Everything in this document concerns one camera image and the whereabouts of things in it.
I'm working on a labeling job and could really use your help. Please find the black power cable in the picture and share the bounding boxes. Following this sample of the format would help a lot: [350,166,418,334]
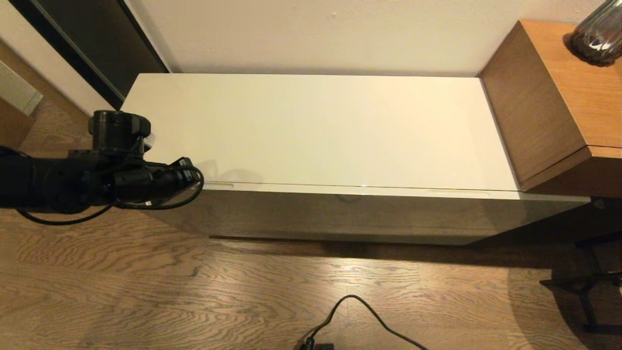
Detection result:
[298,294,429,350]

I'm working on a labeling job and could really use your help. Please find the glossy white drawer cabinet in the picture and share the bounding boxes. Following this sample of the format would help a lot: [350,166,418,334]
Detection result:
[119,73,589,246]

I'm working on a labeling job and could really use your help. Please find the white flat panel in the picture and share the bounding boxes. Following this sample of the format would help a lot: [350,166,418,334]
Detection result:
[0,61,43,116]

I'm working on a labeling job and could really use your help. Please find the dark ribbed glass vase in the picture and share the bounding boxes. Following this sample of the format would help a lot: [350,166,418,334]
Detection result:
[569,0,622,68]

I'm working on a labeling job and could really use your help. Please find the brown wooden side table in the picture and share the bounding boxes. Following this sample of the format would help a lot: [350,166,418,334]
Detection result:
[479,19,622,198]

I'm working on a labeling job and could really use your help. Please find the dark sliding door panel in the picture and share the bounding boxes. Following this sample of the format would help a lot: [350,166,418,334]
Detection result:
[9,0,169,112]

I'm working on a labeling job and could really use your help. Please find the brown wooden furniture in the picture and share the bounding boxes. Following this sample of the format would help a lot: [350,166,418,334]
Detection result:
[0,97,34,150]

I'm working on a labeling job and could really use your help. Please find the black metal stand legs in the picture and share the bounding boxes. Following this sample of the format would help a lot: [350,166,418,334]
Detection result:
[538,232,622,334]

